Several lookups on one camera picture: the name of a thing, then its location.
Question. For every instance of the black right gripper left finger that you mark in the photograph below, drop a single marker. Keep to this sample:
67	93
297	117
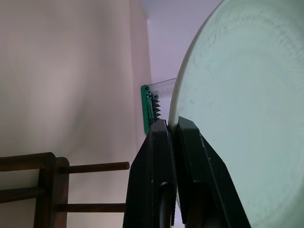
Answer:
148	180

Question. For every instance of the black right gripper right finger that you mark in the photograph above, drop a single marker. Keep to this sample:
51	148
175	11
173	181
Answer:
204	180

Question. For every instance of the pale green plate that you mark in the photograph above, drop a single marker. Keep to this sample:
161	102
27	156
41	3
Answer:
242	99

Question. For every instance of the dark wooden dish rack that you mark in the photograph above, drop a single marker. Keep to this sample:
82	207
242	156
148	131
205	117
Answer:
51	187

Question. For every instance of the green circuit board fixture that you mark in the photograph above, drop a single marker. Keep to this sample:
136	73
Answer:
148	107

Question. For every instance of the clear plastic strip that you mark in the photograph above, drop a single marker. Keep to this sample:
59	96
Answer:
164	86

